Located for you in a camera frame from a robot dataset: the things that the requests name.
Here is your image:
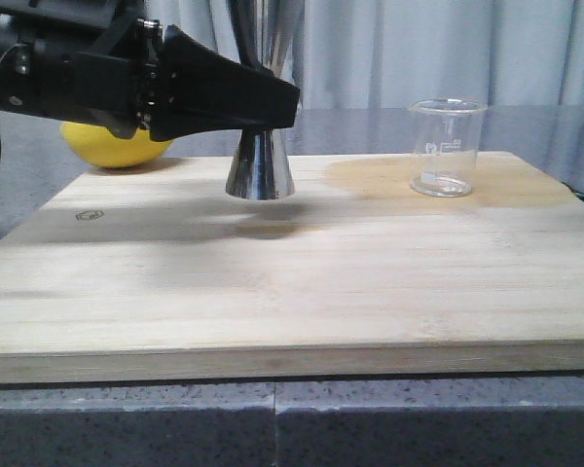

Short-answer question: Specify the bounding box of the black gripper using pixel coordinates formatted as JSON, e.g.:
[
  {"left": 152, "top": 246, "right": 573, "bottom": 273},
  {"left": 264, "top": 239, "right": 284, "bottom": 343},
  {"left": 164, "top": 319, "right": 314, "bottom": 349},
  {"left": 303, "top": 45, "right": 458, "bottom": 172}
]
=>
[{"left": 0, "top": 1, "right": 300, "bottom": 141}]

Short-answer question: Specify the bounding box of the steel jigger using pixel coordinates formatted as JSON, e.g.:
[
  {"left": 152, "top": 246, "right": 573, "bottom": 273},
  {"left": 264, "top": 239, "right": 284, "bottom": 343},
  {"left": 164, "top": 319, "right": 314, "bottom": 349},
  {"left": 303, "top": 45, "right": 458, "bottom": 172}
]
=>
[{"left": 226, "top": 1, "right": 304, "bottom": 200}]

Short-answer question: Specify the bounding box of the glass beaker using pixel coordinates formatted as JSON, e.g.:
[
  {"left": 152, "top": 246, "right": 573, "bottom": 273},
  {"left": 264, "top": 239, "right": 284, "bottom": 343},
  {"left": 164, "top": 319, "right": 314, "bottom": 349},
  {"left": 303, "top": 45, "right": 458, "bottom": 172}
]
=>
[{"left": 410, "top": 98, "right": 487, "bottom": 198}]

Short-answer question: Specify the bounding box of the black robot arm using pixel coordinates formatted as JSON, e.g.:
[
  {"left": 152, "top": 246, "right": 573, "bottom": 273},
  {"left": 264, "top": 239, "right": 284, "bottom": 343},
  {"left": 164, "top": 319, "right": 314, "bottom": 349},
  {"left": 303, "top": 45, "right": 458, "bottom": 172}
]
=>
[{"left": 0, "top": 1, "right": 299, "bottom": 141}]

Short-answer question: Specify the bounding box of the yellow lemon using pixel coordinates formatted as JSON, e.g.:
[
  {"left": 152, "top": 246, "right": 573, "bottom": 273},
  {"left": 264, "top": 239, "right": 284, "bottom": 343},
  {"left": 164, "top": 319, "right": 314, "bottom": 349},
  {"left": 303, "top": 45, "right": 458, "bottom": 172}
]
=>
[{"left": 60, "top": 122, "right": 173, "bottom": 168}]

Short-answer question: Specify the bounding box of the grey curtain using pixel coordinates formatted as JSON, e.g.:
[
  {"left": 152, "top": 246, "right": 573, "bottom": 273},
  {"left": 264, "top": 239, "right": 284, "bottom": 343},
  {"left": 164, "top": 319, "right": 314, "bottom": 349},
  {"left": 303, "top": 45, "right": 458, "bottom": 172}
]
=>
[{"left": 0, "top": 0, "right": 584, "bottom": 123}]

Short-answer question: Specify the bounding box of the wooden cutting board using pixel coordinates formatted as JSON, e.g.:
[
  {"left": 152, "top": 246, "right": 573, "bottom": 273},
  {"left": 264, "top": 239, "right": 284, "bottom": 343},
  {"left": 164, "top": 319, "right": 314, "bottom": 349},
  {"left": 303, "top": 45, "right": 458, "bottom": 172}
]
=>
[{"left": 0, "top": 152, "right": 584, "bottom": 383}]

